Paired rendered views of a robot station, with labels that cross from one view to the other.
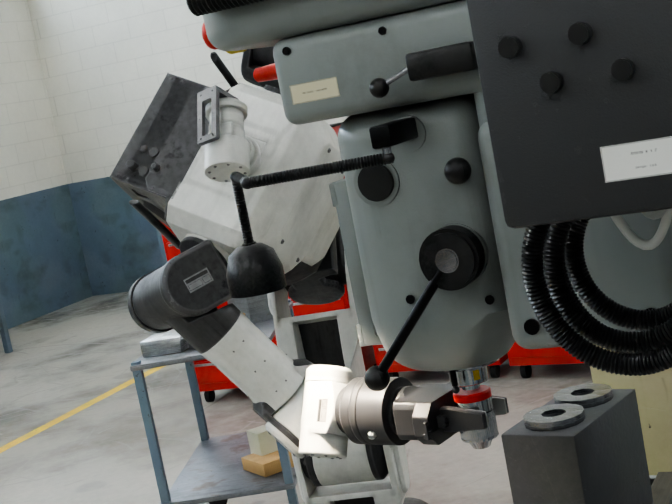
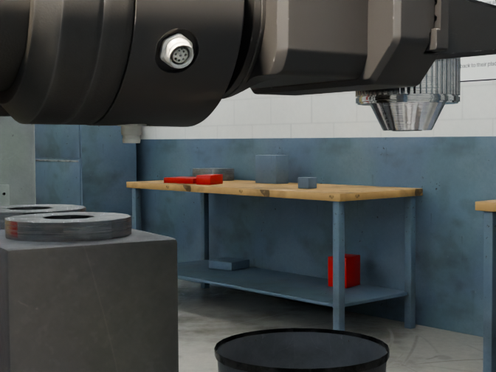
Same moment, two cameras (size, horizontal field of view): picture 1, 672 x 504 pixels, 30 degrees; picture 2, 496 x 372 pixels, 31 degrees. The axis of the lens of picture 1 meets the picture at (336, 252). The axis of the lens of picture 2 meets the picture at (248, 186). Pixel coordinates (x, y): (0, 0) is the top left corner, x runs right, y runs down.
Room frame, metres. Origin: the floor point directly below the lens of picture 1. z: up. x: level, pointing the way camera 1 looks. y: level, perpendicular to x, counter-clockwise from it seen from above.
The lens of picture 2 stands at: (1.40, 0.27, 1.19)
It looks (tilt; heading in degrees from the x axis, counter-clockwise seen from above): 3 degrees down; 293
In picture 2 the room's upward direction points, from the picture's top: straight up
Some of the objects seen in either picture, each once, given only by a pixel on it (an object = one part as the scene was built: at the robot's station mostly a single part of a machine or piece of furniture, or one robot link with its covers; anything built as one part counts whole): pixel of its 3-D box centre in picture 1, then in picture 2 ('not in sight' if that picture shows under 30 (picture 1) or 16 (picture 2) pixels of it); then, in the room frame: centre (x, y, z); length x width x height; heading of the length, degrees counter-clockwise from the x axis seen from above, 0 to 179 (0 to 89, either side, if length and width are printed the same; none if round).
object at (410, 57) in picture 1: (424, 70); not in sight; (1.34, -0.13, 1.66); 0.12 x 0.04 x 0.04; 64
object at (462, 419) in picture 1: (462, 420); (453, 25); (1.46, -0.11, 1.24); 0.06 x 0.02 x 0.03; 53
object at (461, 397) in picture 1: (472, 393); not in sight; (1.49, -0.13, 1.26); 0.05 x 0.05 x 0.01
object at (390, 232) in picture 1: (445, 230); not in sight; (1.48, -0.14, 1.47); 0.21 x 0.19 x 0.32; 154
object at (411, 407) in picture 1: (413, 413); (230, 23); (1.54, -0.06, 1.24); 0.13 x 0.12 x 0.10; 143
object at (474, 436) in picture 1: (476, 417); (407, 47); (1.49, -0.13, 1.23); 0.05 x 0.05 x 0.05
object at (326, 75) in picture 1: (444, 52); not in sight; (1.47, -0.17, 1.68); 0.34 x 0.24 x 0.10; 64
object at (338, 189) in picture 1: (364, 261); not in sight; (1.54, -0.03, 1.45); 0.04 x 0.04 x 0.21; 64
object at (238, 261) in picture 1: (253, 267); not in sight; (1.53, 0.10, 1.46); 0.07 x 0.07 x 0.06
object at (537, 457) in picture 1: (578, 465); (49, 340); (1.80, -0.30, 1.04); 0.22 x 0.12 x 0.20; 142
